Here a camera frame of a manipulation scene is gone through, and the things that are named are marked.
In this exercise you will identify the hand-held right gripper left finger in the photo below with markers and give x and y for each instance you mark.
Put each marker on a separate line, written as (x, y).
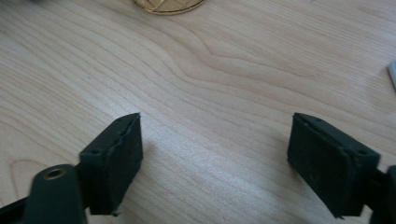
(112, 168)

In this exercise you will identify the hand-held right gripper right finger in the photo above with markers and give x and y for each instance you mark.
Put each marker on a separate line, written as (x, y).
(330, 168)

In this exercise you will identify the white flat object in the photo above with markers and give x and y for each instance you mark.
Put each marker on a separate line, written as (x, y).
(393, 73)

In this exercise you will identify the gold round plate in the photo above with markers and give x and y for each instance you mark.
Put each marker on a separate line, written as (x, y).
(169, 6)

